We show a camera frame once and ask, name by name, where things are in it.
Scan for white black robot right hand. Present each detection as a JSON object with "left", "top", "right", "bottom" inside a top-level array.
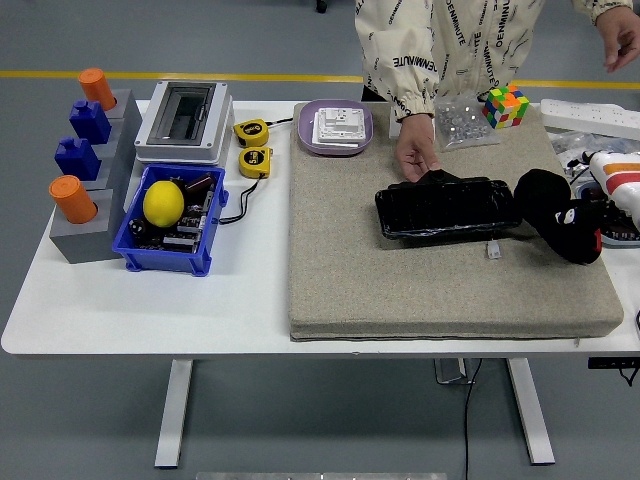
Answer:
[{"left": 553, "top": 150, "right": 640, "bottom": 230}]

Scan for person's right hand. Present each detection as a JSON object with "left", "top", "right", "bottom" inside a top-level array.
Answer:
[{"left": 394, "top": 113, "right": 442, "bottom": 184}]

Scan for person's left hand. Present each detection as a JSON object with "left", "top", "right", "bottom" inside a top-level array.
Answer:
[{"left": 594, "top": 3, "right": 640, "bottom": 74}]

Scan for glossy black panel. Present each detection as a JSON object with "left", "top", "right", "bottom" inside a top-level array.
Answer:
[{"left": 374, "top": 168, "right": 522, "bottom": 242}]

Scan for black rag with red tag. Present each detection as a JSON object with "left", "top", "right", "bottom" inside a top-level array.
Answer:
[{"left": 513, "top": 168, "right": 604, "bottom": 265}]

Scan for black table control panel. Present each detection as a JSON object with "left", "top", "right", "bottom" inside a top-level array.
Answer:
[{"left": 587, "top": 356, "right": 640, "bottom": 372}]

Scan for clear bag of metal parts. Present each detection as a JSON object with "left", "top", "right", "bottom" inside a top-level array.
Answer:
[{"left": 431, "top": 93, "right": 502, "bottom": 153}]

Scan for dark circuit board on plate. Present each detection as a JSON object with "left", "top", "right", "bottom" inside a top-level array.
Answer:
[{"left": 574, "top": 185, "right": 640, "bottom": 240}]

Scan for light blue plate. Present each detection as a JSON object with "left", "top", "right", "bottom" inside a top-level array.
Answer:
[{"left": 569, "top": 183, "right": 640, "bottom": 249}]

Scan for clear plastic bag of parts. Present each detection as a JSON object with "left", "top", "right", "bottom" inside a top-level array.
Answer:
[{"left": 547, "top": 128, "right": 640, "bottom": 174}]

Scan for white power strip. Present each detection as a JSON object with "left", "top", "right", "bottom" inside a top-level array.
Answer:
[{"left": 540, "top": 98, "right": 640, "bottom": 142}]

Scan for colourful puzzle cube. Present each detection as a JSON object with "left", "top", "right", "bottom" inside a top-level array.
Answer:
[{"left": 481, "top": 84, "right": 531, "bottom": 130}]

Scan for purple tray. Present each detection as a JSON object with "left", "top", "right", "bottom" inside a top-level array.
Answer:
[{"left": 297, "top": 98, "right": 375, "bottom": 157}]

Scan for person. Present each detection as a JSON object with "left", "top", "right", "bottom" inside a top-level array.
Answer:
[{"left": 353, "top": 0, "right": 636, "bottom": 121}]

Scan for grey-brown mat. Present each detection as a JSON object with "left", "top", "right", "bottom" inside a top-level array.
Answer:
[{"left": 288, "top": 101, "right": 625, "bottom": 343}]

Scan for yellow tape measure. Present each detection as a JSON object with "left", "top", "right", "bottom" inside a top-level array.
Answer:
[
  {"left": 218, "top": 146, "right": 275, "bottom": 225},
  {"left": 232, "top": 116, "right": 294, "bottom": 148}
]

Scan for dark brown capacitor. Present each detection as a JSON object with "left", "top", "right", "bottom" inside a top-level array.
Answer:
[{"left": 184, "top": 172, "right": 215, "bottom": 194}]

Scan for dark circuit boards in bin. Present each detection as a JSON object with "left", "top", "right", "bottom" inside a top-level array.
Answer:
[{"left": 127, "top": 184, "right": 219, "bottom": 254}]

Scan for white table leg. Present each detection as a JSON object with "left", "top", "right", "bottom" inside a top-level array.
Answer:
[
  {"left": 505, "top": 357, "right": 557, "bottom": 466},
  {"left": 153, "top": 358, "right": 195, "bottom": 470}
]

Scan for yellow lemon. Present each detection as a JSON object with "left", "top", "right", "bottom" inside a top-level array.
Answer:
[{"left": 142, "top": 180, "right": 186, "bottom": 228}]

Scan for grey electrical box clear window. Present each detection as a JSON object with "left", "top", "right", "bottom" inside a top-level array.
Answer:
[{"left": 133, "top": 80, "right": 235, "bottom": 167}]

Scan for blue plastic bin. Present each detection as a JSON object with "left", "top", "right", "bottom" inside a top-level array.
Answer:
[{"left": 111, "top": 163, "right": 230, "bottom": 277}]

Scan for orange cylinder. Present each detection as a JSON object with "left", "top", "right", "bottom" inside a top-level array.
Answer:
[
  {"left": 78, "top": 67, "right": 118, "bottom": 112},
  {"left": 48, "top": 174, "right": 99, "bottom": 225}
]

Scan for blue notched block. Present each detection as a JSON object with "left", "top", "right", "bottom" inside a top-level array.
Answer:
[
  {"left": 68, "top": 99, "right": 113, "bottom": 145},
  {"left": 54, "top": 136, "right": 102, "bottom": 182}
]

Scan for grey stepped block holder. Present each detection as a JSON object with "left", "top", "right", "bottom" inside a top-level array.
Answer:
[{"left": 48, "top": 88, "right": 145, "bottom": 265}]

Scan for thin black cable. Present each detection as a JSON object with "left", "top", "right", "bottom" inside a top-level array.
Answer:
[{"left": 566, "top": 158, "right": 592, "bottom": 187}]

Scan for white wall socket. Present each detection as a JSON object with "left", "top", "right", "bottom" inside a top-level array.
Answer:
[{"left": 311, "top": 107, "right": 367, "bottom": 149}]

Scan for metal bracket under table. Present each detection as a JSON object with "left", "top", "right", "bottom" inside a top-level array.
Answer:
[{"left": 432, "top": 357, "right": 476, "bottom": 386}]

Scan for black cable under table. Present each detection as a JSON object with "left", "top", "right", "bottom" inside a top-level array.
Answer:
[{"left": 462, "top": 357, "right": 484, "bottom": 480}]

